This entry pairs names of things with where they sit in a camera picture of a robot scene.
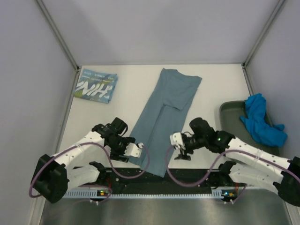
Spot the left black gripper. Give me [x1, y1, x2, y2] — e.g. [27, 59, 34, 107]
[107, 137, 135, 162]

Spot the grey-blue t shirt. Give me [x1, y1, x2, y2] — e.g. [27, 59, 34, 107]
[129, 68, 202, 177]

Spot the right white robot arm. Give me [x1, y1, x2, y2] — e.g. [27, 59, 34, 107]
[170, 118, 300, 207]

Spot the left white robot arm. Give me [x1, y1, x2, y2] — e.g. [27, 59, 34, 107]
[29, 118, 143, 203]

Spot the folded printed blue t shirt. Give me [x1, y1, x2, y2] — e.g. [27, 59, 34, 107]
[73, 68, 118, 104]

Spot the grey plastic bin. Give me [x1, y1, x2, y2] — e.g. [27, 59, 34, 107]
[219, 100, 279, 156]

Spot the bright blue t shirt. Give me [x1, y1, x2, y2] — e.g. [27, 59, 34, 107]
[240, 93, 288, 147]

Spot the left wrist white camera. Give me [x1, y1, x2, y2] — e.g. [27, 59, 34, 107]
[124, 142, 143, 158]

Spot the wrist white camera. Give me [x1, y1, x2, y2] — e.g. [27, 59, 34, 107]
[124, 142, 143, 158]
[170, 132, 185, 150]

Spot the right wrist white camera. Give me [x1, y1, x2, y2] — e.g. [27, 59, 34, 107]
[170, 132, 185, 150]

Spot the left aluminium frame post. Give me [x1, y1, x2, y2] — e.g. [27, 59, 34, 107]
[35, 0, 79, 71]

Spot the aluminium frame post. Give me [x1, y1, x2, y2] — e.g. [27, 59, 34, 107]
[35, 0, 79, 71]
[242, 0, 287, 68]

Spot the right aluminium frame post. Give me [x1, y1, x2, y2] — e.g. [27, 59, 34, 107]
[242, 0, 287, 68]

